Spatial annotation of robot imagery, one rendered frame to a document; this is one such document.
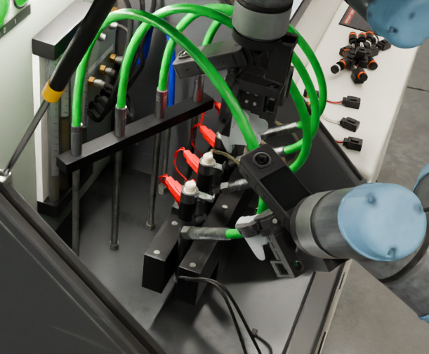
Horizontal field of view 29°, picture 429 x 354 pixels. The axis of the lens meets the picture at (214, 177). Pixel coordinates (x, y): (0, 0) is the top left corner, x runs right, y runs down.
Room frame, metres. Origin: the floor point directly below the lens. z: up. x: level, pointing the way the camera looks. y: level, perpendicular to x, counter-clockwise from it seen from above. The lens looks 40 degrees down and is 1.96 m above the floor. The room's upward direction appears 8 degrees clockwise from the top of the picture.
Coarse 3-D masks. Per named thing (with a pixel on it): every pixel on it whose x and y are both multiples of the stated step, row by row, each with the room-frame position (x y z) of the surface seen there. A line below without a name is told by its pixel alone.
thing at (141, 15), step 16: (112, 16) 0.99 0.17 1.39; (128, 16) 0.97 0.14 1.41; (144, 16) 0.95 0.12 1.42; (176, 32) 0.92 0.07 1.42; (192, 48) 0.90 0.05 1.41; (80, 64) 1.03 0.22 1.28; (208, 64) 0.89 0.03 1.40; (80, 80) 1.03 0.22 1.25; (80, 96) 1.03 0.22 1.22; (224, 96) 0.86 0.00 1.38; (80, 112) 1.04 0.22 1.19; (240, 112) 0.85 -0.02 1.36; (80, 128) 1.04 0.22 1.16; (240, 128) 0.84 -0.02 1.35; (256, 144) 0.83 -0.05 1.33
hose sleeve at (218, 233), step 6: (192, 228) 0.88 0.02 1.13; (198, 228) 0.87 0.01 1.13; (204, 228) 0.87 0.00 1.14; (210, 228) 0.86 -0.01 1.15; (216, 228) 0.85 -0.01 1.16; (222, 228) 0.85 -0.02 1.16; (228, 228) 0.85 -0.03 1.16; (192, 234) 0.87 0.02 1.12; (198, 234) 0.86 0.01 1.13; (204, 234) 0.86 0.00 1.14; (210, 234) 0.85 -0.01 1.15; (216, 234) 0.84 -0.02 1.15; (222, 234) 0.84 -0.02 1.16; (222, 240) 0.84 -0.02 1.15
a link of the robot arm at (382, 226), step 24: (336, 192) 0.66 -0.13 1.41; (360, 192) 0.62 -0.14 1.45; (384, 192) 0.61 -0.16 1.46; (408, 192) 0.62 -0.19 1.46; (312, 216) 0.66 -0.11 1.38; (336, 216) 0.62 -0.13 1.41; (360, 216) 0.59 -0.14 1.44; (384, 216) 0.60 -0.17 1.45; (408, 216) 0.60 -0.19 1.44; (336, 240) 0.61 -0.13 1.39; (360, 240) 0.58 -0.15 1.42; (384, 240) 0.58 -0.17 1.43; (408, 240) 0.59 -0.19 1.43; (360, 264) 0.60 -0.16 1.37; (384, 264) 0.59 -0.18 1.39
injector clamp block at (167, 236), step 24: (240, 192) 1.14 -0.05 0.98; (168, 216) 1.05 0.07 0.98; (216, 216) 1.07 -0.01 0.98; (240, 216) 1.15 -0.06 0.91; (168, 240) 0.99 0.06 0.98; (216, 240) 1.01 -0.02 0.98; (144, 264) 0.95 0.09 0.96; (168, 264) 0.96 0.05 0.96; (192, 264) 0.95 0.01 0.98; (216, 264) 1.03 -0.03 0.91; (192, 288) 0.93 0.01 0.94
